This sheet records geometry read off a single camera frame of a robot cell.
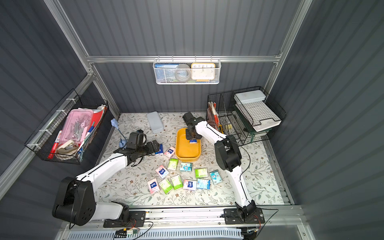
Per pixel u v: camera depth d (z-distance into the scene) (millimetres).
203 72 886
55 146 650
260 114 915
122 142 917
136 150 683
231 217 731
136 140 684
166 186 815
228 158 589
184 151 992
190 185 824
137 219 733
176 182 828
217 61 889
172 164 904
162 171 867
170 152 960
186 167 888
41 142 608
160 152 952
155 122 1132
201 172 867
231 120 1153
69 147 648
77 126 720
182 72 908
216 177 847
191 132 846
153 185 822
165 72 843
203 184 824
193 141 965
